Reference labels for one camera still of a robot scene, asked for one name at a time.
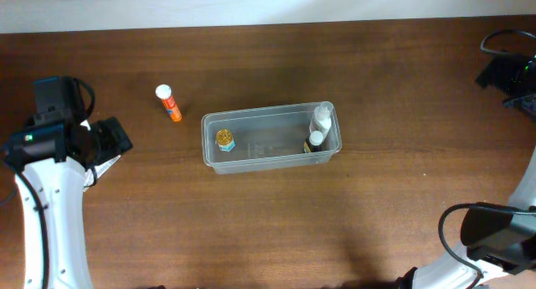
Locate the black camera cable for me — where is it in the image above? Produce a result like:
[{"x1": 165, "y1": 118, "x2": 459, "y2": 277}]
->
[
  {"x1": 0, "y1": 77, "x2": 100, "y2": 289},
  {"x1": 437, "y1": 28, "x2": 536, "y2": 289}
]

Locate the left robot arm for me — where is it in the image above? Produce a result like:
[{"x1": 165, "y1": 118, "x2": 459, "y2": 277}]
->
[{"x1": 2, "y1": 76, "x2": 133, "y2": 288}]

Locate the gold lid balm jar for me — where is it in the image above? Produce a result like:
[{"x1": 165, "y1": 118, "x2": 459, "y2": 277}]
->
[{"x1": 216, "y1": 129, "x2": 235, "y2": 152}]

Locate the orange tablet tube white cap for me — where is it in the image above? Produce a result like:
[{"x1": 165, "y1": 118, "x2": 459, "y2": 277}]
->
[{"x1": 155, "y1": 84, "x2": 183, "y2": 122}]

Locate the black right camera cable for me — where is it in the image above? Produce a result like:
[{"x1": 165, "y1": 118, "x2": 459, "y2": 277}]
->
[{"x1": 437, "y1": 28, "x2": 536, "y2": 289}]

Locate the white Panadol box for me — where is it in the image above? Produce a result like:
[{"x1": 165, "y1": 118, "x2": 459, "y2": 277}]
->
[{"x1": 83, "y1": 155, "x2": 121, "y2": 192}]

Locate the dark bottle white cap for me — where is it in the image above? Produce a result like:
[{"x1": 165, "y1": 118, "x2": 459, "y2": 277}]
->
[{"x1": 303, "y1": 131, "x2": 324, "y2": 153}]

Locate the black left camera cable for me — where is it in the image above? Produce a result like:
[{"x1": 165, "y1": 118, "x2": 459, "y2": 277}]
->
[{"x1": 0, "y1": 77, "x2": 100, "y2": 289}]

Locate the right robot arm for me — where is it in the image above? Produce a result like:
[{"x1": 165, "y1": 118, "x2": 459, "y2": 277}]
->
[{"x1": 394, "y1": 54, "x2": 535, "y2": 289}]

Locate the white spray bottle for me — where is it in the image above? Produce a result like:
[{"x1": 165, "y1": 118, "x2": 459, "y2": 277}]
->
[{"x1": 309, "y1": 101, "x2": 333, "y2": 138}]

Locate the clear plastic container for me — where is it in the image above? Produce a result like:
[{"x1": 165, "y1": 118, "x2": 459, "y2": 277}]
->
[{"x1": 201, "y1": 102, "x2": 343, "y2": 174}]

